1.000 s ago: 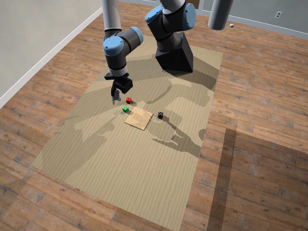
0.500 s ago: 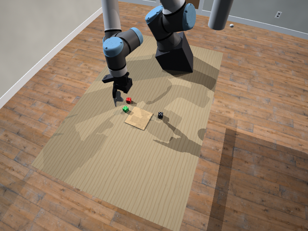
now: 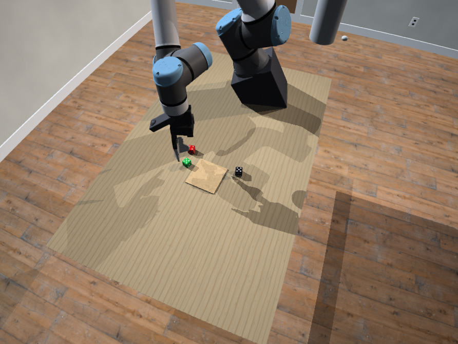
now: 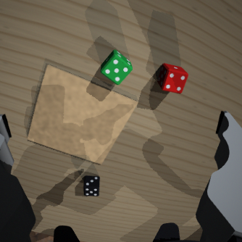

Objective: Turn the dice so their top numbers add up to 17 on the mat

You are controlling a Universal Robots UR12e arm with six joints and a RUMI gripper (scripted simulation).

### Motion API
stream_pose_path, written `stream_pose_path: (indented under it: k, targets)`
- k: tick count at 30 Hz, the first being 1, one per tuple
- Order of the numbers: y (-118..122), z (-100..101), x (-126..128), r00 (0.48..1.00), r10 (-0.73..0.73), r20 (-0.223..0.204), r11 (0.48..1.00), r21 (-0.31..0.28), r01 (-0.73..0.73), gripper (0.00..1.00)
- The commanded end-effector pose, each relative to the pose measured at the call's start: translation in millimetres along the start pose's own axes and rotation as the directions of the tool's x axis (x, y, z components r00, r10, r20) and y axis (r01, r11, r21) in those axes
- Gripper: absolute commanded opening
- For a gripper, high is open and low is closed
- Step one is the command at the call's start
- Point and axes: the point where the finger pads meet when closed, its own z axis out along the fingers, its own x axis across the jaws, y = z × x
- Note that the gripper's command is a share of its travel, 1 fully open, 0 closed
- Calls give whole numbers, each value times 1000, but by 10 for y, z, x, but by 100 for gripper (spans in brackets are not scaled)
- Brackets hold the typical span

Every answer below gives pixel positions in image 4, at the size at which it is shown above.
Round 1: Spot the black die with white pips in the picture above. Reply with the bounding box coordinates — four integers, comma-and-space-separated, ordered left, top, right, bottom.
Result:
83, 175, 100, 196

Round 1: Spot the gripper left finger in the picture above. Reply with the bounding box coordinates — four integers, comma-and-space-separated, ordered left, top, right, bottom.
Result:
0, 114, 36, 242

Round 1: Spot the red die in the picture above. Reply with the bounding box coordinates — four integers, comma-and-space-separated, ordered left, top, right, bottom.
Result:
157, 63, 188, 93

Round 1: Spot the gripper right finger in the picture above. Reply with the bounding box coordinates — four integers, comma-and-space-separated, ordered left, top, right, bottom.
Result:
196, 111, 242, 242

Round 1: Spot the green die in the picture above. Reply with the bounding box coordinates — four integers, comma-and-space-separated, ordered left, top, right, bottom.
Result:
101, 50, 133, 85

